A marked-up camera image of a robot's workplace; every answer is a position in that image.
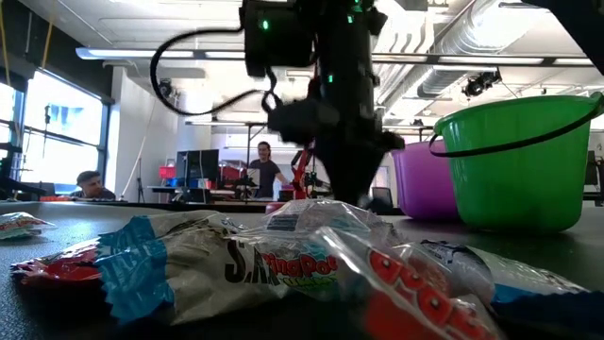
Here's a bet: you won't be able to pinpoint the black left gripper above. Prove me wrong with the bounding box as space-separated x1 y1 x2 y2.
267 96 407 204

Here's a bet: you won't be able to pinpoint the blue silver candy bar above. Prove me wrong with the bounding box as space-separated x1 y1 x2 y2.
93 210 289 327
419 238 604 340

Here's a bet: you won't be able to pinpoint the red Skittles candy bag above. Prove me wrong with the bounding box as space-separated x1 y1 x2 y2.
12 235 103 289

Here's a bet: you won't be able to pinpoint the black office chair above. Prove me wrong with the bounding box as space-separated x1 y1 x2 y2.
370 186 394 209

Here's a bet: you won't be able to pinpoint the purple plastic bucket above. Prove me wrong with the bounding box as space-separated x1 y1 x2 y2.
390 140 461 223

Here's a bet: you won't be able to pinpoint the white ceiling pipes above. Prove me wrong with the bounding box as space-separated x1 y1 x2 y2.
375 27 435 143

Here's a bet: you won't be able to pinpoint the red black machine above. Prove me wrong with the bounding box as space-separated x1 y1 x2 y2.
217 159 251 199

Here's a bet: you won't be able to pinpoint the black computer monitor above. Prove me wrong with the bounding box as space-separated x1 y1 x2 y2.
176 148 221 181

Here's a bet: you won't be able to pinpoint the black ceiling spotlight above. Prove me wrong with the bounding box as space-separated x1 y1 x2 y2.
461 69 504 99
156 77 175 100

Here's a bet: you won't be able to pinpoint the blue storage bin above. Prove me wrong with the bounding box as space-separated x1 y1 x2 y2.
165 178 212 189

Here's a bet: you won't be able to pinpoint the green plastic bucket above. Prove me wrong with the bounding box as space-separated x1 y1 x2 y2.
428 92 604 235

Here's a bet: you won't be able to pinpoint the black crossbar light strips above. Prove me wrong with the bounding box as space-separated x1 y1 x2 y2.
75 45 595 67

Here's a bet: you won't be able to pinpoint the black equipment rack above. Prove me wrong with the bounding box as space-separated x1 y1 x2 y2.
588 149 604 207

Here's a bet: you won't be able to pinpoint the large bright window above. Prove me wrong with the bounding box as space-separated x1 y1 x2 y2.
0 68 110 199

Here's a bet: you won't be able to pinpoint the red snack bags far left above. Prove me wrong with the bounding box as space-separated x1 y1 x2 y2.
0 211 57 241

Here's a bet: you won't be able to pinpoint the black equipment stand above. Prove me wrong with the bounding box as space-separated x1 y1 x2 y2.
0 141 25 199

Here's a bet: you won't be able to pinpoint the red camera stand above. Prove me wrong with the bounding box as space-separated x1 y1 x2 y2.
265 75 331 213

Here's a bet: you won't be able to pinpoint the clear Ring Pop packet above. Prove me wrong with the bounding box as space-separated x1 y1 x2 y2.
320 225 506 340
233 197 402 303

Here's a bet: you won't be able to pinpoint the black overhead frame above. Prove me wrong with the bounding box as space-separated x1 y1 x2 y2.
184 120 436 164

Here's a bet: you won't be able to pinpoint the black table frame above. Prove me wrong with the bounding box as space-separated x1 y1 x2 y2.
92 198 407 214

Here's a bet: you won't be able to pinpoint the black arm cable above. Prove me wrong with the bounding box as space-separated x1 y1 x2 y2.
148 26 285 118

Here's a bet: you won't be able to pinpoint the yellow cable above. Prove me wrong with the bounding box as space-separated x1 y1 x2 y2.
41 16 54 70

